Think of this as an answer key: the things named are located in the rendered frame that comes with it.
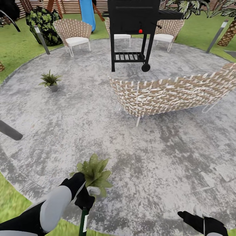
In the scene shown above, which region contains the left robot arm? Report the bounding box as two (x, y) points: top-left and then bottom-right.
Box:
(0, 172), (101, 236)

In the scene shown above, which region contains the insectifuge atomizer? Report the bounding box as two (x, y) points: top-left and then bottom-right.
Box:
(79, 207), (89, 236)

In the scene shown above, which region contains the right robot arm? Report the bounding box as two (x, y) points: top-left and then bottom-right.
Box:
(177, 206), (228, 236)

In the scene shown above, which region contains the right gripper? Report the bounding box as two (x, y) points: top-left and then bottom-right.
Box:
(177, 211), (202, 233)

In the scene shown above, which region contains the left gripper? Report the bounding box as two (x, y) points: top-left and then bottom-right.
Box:
(74, 191), (96, 211)

